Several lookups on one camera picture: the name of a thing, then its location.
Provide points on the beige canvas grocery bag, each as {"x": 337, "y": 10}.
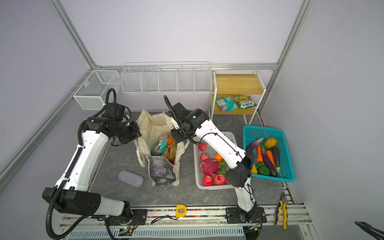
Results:
{"x": 162, "y": 172}

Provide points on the red apple near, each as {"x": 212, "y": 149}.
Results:
{"x": 208, "y": 180}

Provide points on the orange fruit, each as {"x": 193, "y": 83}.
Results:
{"x": 169, "y": 141}
{"x": 218, "y": 158}

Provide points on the orange carrot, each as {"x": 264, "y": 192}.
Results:
{"x": 271, "y": 158}

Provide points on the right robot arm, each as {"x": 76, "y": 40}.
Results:
{"x": 198, "y": 124}

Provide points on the long white wire basket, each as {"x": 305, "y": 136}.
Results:
{"x": 167, "y": 77}

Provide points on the red apple middle left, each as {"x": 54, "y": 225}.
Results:
{"x": 204, "y": 157}

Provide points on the orange pink snack bag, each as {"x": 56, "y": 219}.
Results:
{"x": 170, "y": 151}

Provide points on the small white mesh basket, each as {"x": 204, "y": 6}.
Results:
{"x": 92, "y": 92}

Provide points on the red apple far left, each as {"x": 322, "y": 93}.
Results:
{"x": 202, "y": 147}

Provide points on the white and wood shelf rack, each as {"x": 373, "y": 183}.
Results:
{"x": 225, "y": 85}

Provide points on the yellow handled pliers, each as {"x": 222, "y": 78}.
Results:
{"x": 282, "y": 208}

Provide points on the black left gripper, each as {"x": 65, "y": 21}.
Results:
{"x": 136, "y": 133}

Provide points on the purple eggplant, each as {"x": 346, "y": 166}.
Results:
{"x": 268, "y": 163}

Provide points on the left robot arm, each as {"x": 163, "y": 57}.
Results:
{"x": 71, "y": 194}

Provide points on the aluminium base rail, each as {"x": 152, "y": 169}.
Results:
{"x": 199, "y": 222}

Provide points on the pink dragon fruit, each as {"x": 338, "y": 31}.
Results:
{"x": 209, "y": 167}

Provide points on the red apple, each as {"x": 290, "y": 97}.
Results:
{"x": 204, "y": 157}
{"x": 208, "y": 180}
{"x": 202, "y": 147}
{"x": 219, "y": 179}

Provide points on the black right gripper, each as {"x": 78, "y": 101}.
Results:
{"x": 176, "y": 133}

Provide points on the dark green cucumber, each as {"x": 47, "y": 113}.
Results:
{"x": 277, "y": 158}

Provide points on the grey fabric glasses case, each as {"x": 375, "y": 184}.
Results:
{"x": 131, "y": 179}

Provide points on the yellow tape measure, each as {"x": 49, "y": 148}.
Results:
{"x": 181, "y": 211}

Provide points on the green Fox's candy bag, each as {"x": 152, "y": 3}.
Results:
{"x": 244, "y": 101}

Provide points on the teal pink snack bag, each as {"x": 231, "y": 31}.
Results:
{"x": 160, "y": 145}

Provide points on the yellow lemon in teal basket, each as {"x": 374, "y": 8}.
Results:
{"x": 269, "y": 143}

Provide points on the green bell pepper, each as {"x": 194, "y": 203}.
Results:
{"x": 263, "y": 169}

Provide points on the teal plastic basket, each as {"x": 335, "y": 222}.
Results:
{"x": 253, "y": 133}

